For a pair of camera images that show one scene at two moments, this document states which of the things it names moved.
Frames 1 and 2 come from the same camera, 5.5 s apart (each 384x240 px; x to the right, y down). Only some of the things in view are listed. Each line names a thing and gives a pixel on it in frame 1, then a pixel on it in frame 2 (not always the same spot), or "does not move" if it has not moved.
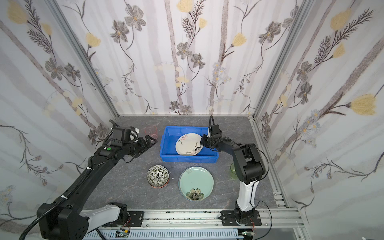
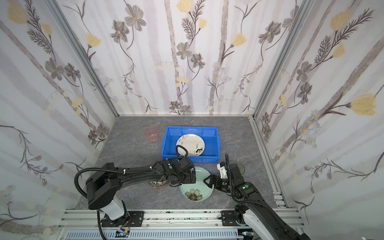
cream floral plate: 189,144 does not move
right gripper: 208,141 -> 218,182
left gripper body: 141,144 -> 188,173
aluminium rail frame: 284,217 does not move
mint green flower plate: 196,183 does not move
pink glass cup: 152,131 does not move
